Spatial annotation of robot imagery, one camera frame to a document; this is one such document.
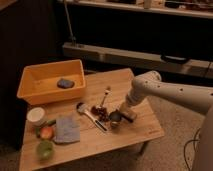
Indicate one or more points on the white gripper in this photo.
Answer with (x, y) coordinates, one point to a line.
(127, 106)

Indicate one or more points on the brown rectangular eraser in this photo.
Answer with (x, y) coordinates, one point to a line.
(128, 117)

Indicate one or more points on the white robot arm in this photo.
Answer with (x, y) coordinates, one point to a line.
(196, 98)

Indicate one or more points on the small metal cup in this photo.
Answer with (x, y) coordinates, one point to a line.
(115, 119)

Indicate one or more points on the dark grape bunch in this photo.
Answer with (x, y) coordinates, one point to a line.
(101, 112)

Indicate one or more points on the blue folded cloth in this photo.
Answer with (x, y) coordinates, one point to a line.
(67, 130)

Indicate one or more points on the green vegetable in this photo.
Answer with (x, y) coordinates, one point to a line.
(48, 123)

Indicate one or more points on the metal stand pole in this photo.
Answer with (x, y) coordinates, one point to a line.
(72, 37)

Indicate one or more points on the red apple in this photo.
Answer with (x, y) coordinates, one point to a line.
(47, 133)

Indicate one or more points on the green round fruit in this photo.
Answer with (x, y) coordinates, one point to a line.
(44, 150)

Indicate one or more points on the yellow plastic bin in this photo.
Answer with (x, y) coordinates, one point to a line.
(38, 84)

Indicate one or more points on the white round container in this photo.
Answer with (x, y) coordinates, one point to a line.
(36, 116)

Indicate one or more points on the upper shelf with items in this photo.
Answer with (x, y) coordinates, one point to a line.
(153, 6)

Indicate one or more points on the white handled brush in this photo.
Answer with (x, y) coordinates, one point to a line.
(82, 109)

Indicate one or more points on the grey metal shelf rail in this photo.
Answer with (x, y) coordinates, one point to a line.
(138, 59)

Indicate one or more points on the black handle on rail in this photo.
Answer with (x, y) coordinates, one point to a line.
(176, 60)

